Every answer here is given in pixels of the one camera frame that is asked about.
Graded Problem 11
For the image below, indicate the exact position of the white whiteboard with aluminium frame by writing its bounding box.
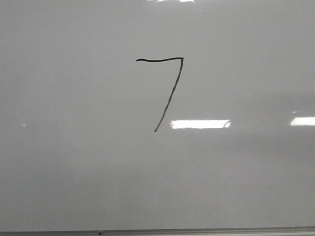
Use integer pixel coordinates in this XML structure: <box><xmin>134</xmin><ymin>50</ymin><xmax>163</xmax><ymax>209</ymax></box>
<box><xmin>0</xmin><ymin>0</ymin><xmax>315</xmax><ymax>231</ymax></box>

